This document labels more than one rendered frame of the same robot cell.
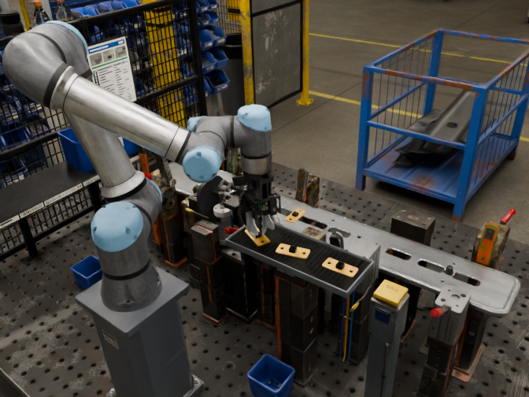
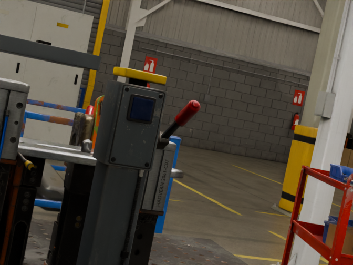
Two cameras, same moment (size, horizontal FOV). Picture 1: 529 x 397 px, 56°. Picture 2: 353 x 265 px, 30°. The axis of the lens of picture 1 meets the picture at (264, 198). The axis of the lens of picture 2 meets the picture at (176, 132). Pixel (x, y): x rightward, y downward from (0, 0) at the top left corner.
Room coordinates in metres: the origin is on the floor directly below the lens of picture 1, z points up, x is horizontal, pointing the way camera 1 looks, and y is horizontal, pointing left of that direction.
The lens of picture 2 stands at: (0.37, 0.49, 1.13)
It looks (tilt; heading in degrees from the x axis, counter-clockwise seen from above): 3 degrees down; 299
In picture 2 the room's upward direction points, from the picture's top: 11 degrees clockwise
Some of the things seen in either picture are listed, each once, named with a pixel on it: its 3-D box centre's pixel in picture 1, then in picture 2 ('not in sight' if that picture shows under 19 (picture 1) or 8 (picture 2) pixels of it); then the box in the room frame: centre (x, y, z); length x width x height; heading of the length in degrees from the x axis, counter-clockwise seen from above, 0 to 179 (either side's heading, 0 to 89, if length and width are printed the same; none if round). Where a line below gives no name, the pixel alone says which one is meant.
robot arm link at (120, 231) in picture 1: (120, 235); not in sight; (0.98, 0.35, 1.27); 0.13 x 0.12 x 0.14; 176
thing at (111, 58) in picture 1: (111, 75); not in sight; (2.14, 0.64, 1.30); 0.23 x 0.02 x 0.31; 142
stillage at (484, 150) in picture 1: (447, 116); not in sight; (3.44, -1.38, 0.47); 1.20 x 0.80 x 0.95; 139
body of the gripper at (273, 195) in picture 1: (259, 191); not in sight; (1.07, 0.01, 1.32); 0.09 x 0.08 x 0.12; 27
